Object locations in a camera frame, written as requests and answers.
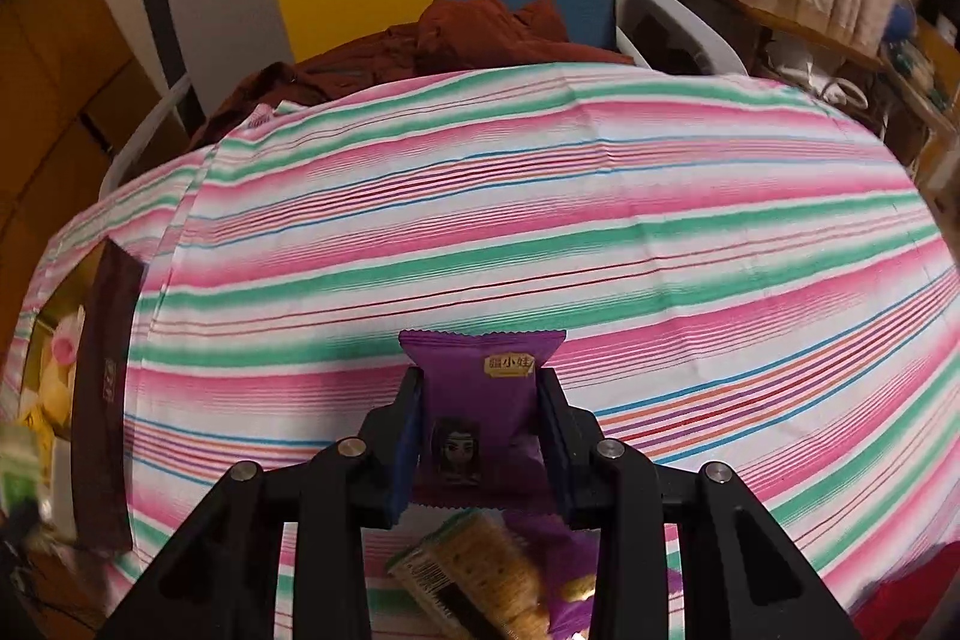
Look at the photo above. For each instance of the striped pink green bedsheet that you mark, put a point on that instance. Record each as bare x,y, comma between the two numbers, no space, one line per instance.
742,274

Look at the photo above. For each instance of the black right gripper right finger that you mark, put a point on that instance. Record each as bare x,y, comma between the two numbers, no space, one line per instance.
742,575

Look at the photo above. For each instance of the wooden desk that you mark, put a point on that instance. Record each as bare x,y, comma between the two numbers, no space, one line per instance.
750,24

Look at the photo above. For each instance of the dark red blanket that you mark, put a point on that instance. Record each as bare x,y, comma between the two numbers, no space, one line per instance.
450,35

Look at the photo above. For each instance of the purple snack packet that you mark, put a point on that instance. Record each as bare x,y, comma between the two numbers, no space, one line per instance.
479,445

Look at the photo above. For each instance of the green cracker packet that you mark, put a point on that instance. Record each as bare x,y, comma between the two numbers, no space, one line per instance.
472,578

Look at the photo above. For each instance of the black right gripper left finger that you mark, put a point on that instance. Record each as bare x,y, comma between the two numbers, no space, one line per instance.
217,576

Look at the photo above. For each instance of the gold tray with brown rim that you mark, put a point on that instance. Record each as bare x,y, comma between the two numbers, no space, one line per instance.
64,449

